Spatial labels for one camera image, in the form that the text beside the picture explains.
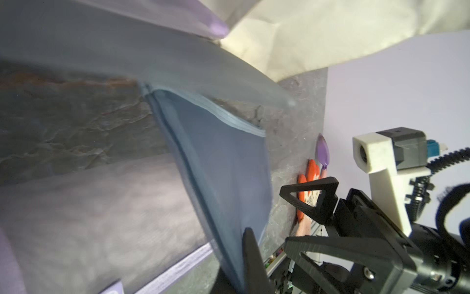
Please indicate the red patterned garden glove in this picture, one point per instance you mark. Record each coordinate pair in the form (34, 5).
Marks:
(308, 197)

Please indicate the cream canvas tote bag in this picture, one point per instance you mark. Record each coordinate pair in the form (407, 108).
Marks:
(285, 38)

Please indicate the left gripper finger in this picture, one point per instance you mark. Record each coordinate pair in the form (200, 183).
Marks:
(255, 276)

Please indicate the purple mesh pouch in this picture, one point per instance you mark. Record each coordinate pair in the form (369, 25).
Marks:
(191, 17)

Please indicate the blue grey mesh pouch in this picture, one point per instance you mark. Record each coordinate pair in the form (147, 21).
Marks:
(224, 165)

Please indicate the dark grey mesh pouch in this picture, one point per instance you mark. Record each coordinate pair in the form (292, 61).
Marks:
(77, 37)

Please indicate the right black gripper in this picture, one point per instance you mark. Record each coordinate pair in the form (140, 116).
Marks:
(366, 254)

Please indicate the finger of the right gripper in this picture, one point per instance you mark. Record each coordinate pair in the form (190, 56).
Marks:
(327, 200)

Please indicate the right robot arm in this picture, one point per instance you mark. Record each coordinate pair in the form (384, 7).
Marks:
(459, 241)

